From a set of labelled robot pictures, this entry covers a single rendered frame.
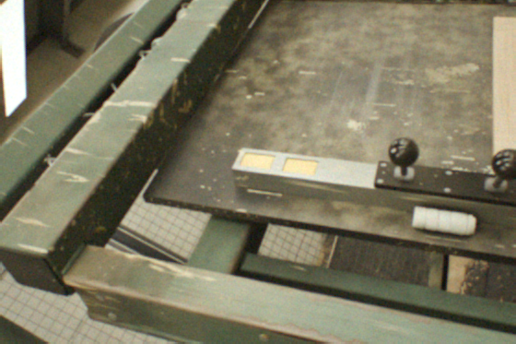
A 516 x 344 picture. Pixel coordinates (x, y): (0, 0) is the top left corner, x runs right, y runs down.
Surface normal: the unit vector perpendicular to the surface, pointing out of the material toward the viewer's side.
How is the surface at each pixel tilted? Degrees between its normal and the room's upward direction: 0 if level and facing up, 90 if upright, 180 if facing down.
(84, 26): 90
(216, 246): 58
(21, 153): 90
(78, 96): 90
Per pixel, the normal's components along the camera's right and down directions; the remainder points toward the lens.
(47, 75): 0.35, -0.48
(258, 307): -0.13, -0.74
